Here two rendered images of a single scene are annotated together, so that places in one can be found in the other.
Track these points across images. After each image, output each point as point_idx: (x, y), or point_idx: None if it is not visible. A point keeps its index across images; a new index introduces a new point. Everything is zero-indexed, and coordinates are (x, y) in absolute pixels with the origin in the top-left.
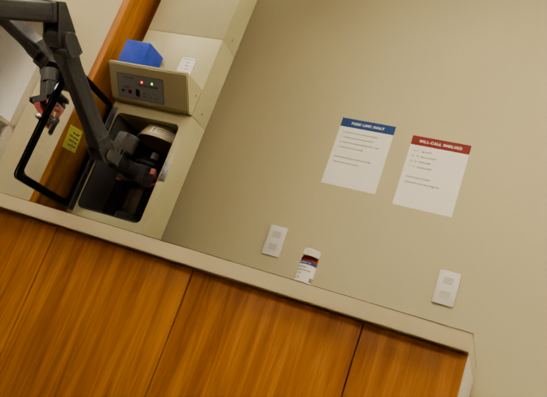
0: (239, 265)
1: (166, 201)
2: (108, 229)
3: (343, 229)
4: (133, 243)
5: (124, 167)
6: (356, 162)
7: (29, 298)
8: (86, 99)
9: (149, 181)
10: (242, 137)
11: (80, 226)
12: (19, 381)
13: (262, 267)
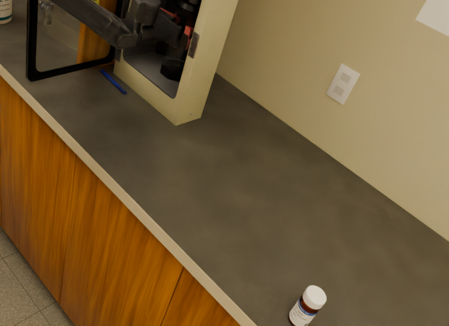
0: (224, 294)
1: (203, 72)
2: (109, 180)
3: (427, 93)
4: (130, 208)
5: (147, 41)
6: None
7: (73, 200)
8: None
9: (184, 43)
10: None
11: (88, 163)
12: (82, 259)
13: (325, 109)
